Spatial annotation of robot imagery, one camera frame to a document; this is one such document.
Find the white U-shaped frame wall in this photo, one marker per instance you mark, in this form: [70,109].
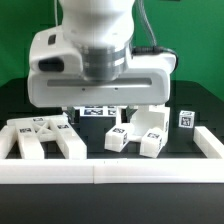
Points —
[99,171]

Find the white chair seat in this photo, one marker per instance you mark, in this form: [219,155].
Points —
[145,118]

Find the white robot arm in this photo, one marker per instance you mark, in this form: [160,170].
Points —
[88,60]

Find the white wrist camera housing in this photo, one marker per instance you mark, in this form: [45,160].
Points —
[52,52]

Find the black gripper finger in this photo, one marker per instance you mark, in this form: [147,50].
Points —
[72,114]
[130,110]

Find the white base tag plate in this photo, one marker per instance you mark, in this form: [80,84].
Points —
[97,111]

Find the white chair backrest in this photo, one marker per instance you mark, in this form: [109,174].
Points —
[33,131]

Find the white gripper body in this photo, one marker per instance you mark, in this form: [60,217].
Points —
[145,82]

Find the white tagged cube right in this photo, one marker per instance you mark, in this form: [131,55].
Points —
[186,119]

